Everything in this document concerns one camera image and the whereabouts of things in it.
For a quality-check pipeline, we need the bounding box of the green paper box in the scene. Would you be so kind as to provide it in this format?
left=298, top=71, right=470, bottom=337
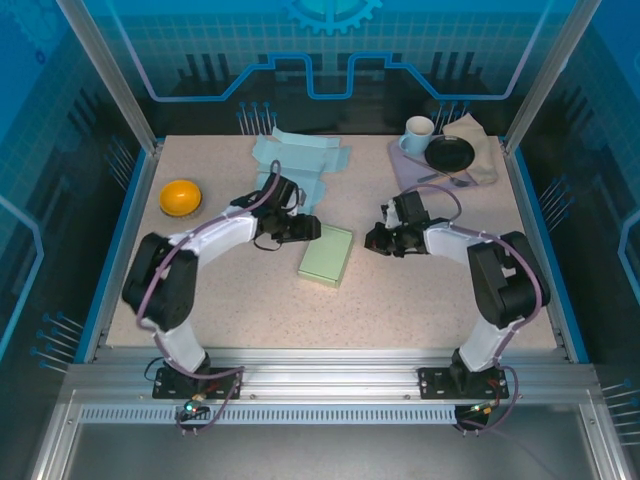
left=297, top=223, right=354, bottom=291

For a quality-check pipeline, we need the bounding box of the beige cloth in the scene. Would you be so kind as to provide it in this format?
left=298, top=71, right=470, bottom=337
left=442, top=112, right=501, bottom=186

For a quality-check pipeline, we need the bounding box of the aluminium corner post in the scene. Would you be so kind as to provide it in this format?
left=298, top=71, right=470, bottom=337
left=502, top=0, right=604, bottom=156
left=54, top=0, right=166, bottom=156

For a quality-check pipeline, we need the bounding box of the orange dome object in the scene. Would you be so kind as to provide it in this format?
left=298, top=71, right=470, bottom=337
left=158, top=178, right=204, bottom=219

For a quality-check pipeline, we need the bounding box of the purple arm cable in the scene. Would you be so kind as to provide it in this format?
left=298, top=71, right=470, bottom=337
left=399, top=184, right=544, bottom=436
left=134, top=159, right=281, bottom=436

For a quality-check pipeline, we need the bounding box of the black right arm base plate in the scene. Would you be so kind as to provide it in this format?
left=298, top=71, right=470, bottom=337
left=417, top=366, right=507, bottom=401

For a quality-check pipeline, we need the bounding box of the lavender plastic tray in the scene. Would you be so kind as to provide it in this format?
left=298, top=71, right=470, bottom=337
left=388, top=133, right=501, bottom=195

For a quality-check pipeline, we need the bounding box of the black round plate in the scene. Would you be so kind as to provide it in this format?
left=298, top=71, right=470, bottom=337
left=424, top=134, right=475, bottom=171

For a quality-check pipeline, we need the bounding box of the light blue paper box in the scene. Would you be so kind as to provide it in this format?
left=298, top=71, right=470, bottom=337
left=249, top=125, right=354, bottom=214

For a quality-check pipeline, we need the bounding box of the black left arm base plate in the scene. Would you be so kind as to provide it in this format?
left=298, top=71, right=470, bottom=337
left=152, top=366, right=246, bottom=401

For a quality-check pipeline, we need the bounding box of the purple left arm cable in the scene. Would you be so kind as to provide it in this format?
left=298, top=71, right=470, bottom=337
left=134, top=159, right=281, bottom=436

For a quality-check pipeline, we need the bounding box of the white slotted cable duct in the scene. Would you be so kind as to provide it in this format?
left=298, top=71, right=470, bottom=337
left=77, top=404, right=461, bottom=426

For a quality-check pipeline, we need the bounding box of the aluminium side rail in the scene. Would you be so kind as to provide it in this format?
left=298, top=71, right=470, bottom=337
left=502, top=144, right=571, bottom=361
left=82, top=144, right=161, bottom=364

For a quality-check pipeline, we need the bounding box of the aluminium frame rail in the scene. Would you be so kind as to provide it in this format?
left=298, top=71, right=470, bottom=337
left=64, top=347, right=599, bottom=401

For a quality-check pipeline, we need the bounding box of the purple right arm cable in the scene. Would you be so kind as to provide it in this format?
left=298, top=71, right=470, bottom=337
left=399, top=184, right=544, bottom=436

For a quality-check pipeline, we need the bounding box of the light blue mug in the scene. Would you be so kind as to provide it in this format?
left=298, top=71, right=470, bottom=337
left=397, top=115, right=436, bottom=155

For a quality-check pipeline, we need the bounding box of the silver fork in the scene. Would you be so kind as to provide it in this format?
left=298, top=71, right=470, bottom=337
left=402, top=153, right=474, bottom=188

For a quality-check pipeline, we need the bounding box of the cable connector with LED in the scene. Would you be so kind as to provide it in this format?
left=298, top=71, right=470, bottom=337
left=467, top=399, right=503, bottom=417
left=180, top=393, right=210, bottom=417

